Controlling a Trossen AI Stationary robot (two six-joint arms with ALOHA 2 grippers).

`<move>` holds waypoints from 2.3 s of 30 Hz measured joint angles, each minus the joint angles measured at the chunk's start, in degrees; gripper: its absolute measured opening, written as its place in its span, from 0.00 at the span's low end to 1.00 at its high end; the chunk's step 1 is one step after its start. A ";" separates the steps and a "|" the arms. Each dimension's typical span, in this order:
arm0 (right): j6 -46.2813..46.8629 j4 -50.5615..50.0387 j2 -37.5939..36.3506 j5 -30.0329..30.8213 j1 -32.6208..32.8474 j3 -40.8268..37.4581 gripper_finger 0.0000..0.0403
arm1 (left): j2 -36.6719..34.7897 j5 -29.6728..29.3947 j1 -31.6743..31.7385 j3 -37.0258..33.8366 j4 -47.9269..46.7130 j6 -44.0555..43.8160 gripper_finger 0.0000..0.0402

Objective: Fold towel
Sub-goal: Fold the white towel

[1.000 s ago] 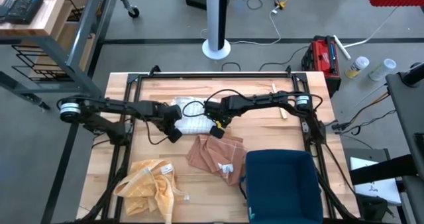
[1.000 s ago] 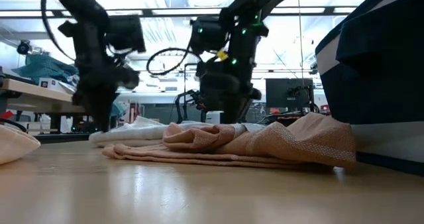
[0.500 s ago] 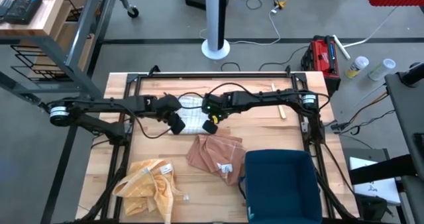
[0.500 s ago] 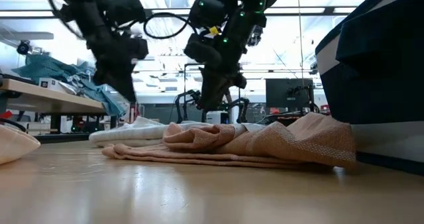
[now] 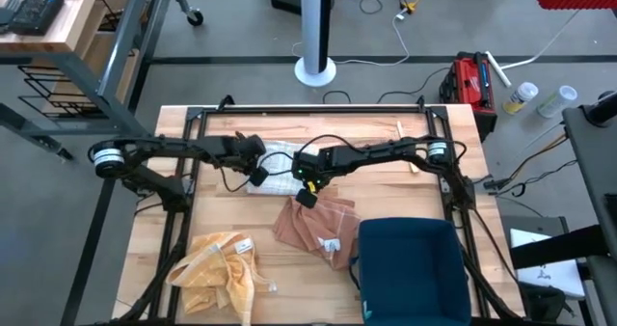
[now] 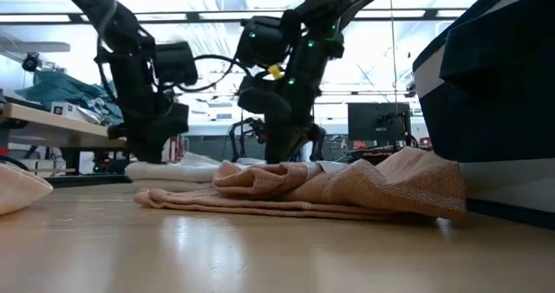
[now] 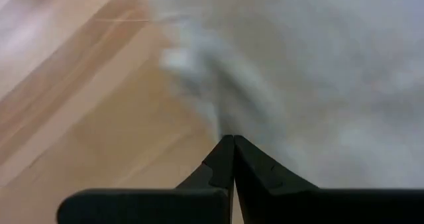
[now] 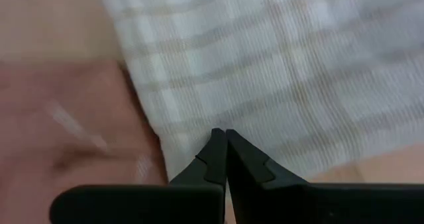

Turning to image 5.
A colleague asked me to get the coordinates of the white plaid towel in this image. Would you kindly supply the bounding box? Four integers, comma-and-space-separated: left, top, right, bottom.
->
245, 140, 319, 197

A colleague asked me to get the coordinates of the terracotta pink plaid towel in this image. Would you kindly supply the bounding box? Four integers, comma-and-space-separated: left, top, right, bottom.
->
272, 193, 362, 272

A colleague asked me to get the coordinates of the yellow plaid towel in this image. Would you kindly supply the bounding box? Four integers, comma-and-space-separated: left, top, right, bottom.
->
165, 231, 279, 326

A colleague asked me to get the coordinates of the thin wooden stick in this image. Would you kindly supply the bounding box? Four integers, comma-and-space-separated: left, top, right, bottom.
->
394, 121, 420, 175

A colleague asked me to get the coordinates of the white and black tower fan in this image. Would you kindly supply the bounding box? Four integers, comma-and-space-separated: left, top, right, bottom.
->
293, 0, 337, 89

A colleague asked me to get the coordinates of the black caster wheel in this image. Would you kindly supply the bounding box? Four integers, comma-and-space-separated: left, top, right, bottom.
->
185, 7, 205, 28

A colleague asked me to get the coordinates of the navy blue fabric bin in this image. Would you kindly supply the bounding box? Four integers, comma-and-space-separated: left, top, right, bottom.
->
347, 217, 472, 326

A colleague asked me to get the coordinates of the red tool case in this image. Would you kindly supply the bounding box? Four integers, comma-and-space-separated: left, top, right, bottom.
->
437, 50, 499, 143

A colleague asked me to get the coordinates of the white plastic tube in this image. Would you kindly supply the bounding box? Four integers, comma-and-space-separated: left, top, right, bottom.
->
483, 49, 513, 89

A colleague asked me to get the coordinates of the white canister yellow label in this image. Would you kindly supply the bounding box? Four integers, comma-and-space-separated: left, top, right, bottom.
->
501, 80, 540, 117

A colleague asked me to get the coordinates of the black electronic device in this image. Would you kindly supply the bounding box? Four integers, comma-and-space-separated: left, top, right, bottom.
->
8, 0, 66, 38

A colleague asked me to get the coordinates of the black flat beam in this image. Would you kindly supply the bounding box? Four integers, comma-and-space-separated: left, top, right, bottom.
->
509, 223, 611, 270

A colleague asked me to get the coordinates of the white board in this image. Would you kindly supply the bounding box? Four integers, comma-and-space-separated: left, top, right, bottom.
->
509, 227, 587, 299

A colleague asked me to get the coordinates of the black bag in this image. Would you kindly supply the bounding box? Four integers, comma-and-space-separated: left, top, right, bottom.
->
519, 282, 576, 325

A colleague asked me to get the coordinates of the dark grey flat device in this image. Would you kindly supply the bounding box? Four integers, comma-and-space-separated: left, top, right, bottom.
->
0, 0, 24, 27

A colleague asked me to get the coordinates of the grey side desk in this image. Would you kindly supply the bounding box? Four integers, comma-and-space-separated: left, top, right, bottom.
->
561, 90, 617, 326

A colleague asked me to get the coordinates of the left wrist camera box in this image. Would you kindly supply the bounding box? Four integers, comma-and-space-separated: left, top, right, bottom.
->
249, 165, 271, 188

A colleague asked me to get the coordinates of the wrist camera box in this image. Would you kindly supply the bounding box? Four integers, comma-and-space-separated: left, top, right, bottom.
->
249, 165, 271, 188
294, 188, 320, 210

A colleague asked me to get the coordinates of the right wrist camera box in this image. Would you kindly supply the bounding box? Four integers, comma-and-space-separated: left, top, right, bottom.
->
294, 188, 320, 210

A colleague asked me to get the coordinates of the black aluminium table frame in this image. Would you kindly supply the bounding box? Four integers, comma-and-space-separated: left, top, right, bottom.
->
91, 104, 526, 326

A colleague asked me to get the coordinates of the white floor cable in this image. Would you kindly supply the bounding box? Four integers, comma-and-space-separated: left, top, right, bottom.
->
291, 7, 411, 68

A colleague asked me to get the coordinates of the black cable with connector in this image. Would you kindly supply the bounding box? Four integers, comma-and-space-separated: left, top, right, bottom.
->
483, 132, 579, 197

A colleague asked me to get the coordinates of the wooden workbench grey steel frame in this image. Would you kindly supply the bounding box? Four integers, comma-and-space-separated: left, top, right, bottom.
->
0, 0, 206, 163

